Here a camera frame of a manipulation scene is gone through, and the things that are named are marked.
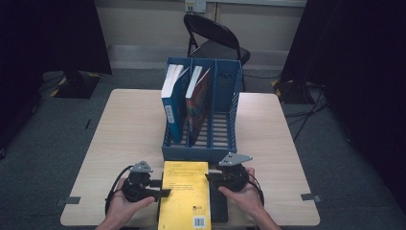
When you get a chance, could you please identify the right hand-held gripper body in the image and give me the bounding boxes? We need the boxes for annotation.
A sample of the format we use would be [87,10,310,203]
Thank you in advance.
[215,151,254,194]

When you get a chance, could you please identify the black curtain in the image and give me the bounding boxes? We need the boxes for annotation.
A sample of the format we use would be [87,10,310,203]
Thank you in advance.
[280,0,406,214]
[0,0,113,157]

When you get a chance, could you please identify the white wall socket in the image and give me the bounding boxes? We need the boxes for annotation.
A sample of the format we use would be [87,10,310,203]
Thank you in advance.
[184,0,208,13]

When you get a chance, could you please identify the yellow book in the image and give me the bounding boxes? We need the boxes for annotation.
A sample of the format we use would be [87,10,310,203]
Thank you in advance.
[157,160,213,230]

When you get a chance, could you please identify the person's right hand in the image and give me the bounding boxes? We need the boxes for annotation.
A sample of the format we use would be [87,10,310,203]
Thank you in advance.
[217,167,264,222]

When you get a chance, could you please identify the black folding chair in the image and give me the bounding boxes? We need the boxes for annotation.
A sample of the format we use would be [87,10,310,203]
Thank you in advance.
[183,12,252,92]

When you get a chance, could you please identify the red and blue illustrated book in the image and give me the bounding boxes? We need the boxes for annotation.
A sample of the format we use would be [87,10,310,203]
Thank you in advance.
[185,65,213,147]

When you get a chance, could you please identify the black stand base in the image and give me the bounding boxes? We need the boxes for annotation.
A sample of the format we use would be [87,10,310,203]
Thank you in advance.
[271,79,316,104]
[49,70,102,100]

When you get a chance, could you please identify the hand-held gripper cable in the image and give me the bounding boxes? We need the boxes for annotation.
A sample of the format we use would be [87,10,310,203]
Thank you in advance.
[247,177,265,207]
[104,164,134,216]

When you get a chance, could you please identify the left hand-held gripper cable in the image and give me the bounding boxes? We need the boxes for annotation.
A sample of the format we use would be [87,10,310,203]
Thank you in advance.
[104,164,134,216]

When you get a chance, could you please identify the blue plastic file rack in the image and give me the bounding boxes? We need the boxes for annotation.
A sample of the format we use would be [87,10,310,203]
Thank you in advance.
[161,57,243,162]

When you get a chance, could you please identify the black floor cables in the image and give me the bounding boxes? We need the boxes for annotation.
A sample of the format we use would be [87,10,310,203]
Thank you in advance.
[283,84,330,144]

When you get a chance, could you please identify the person's left hand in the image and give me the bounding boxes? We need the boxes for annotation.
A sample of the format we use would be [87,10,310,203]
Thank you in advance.
[106,177,156,230]

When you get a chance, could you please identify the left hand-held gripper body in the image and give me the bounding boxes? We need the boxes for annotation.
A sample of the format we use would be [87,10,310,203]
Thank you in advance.
[121,160,155,203]

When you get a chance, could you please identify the right hand-held gripper cable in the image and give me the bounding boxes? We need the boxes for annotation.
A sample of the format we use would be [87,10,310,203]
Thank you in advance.
[247,177,265,207]

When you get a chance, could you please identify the grey tape strip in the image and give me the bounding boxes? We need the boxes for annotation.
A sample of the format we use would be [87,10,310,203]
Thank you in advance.
[55,195,81,207]
[300,193,324,203]

